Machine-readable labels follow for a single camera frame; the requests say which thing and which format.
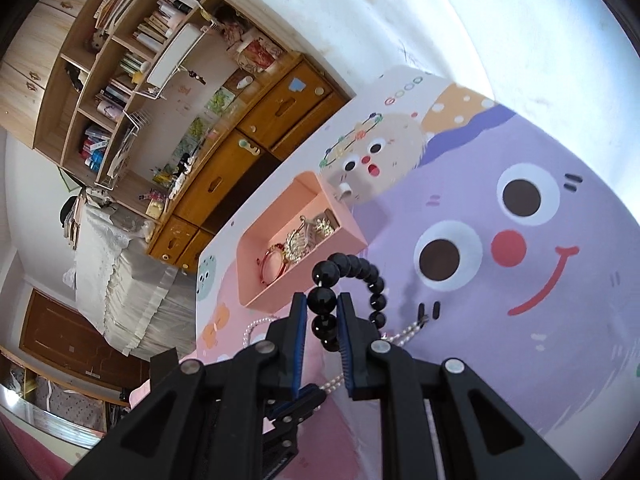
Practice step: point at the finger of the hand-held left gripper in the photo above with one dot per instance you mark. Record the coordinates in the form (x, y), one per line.
(296, 401)

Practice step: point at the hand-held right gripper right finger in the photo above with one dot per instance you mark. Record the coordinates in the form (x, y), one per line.
(345, 345)

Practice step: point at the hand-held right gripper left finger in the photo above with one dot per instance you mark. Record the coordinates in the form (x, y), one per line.
(300, 340)

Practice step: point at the pink plastic organizer box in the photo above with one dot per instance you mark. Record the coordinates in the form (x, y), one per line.
(300, 195)

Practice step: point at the gold rhinestone jewelry piece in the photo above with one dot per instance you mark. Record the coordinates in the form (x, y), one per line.
(324, 225)

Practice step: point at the rhinestone leaf brooch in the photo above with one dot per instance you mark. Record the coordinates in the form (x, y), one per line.
(299, 245)

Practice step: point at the brown wooden door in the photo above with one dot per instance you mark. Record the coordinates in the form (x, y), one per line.
(65, 335)

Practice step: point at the bed with white cover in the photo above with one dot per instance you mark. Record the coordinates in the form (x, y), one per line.
(120, 270)

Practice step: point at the small white trinket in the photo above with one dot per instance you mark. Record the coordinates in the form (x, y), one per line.
(344, 190)

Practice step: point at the wooden desk with drawers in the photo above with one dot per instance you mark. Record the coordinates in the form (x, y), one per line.
(220, 180)

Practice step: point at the blue boxes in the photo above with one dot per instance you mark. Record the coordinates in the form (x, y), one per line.
(94, 149)

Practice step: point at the cartoon printed table mat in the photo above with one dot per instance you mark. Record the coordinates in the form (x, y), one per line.
(475, 130)

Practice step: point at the floral picture card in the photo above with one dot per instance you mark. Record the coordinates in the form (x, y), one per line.
(260, 52)

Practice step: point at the wooden bookshelf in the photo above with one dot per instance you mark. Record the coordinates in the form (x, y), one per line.
(55, 50)

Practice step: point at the row of books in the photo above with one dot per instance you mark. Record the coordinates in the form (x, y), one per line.
(160, 17)

